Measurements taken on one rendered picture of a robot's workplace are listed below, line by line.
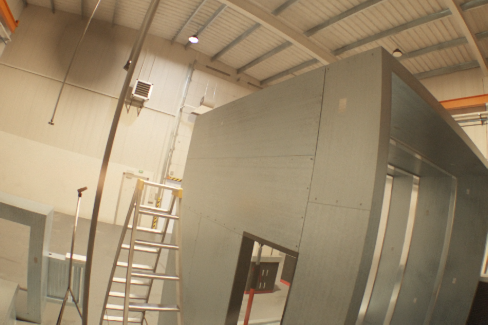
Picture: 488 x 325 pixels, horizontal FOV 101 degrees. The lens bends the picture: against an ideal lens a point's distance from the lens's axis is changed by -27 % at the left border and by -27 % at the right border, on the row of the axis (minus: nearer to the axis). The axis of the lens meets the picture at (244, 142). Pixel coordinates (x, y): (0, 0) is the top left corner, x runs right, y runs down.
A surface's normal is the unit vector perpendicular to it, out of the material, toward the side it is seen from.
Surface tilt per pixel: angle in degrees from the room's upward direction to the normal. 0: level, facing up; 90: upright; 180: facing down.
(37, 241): 90
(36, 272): 90
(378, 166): 90
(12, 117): 90
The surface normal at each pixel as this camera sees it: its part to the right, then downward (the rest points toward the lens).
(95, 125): 0.50, -0.06
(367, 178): -0.84, -0.25
